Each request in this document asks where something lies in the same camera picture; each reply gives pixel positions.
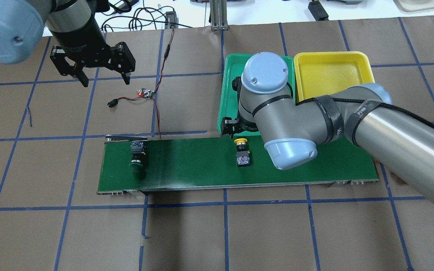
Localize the red black wire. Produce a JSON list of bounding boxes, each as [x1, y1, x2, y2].
[[107, 28, 176, 140]]

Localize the small controller circuit board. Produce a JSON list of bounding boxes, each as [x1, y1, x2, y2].
[[137, 88, 155, 99]]

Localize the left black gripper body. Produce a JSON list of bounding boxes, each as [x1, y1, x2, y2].
[[50, 23, 136, 78]]

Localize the green plastic tray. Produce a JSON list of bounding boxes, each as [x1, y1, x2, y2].
[[217, 53, 296, 132]]

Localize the green conveyor belt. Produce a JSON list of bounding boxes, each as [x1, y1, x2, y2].
[[96, 134, 379, 195]]

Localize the aluminium frame post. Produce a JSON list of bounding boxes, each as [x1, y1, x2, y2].
[[209, 0, 229, 31]]

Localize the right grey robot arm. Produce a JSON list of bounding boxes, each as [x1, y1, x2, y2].
[[221, 52, 434, 204]]

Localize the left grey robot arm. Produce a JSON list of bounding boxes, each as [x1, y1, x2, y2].
[[0, 0, 136, 87]]

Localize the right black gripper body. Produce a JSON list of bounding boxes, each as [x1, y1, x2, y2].
[[221, 117, 258, 137]]

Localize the yellow plastic tray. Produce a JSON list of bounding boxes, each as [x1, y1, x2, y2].
[[294, 51, 375, 102]]

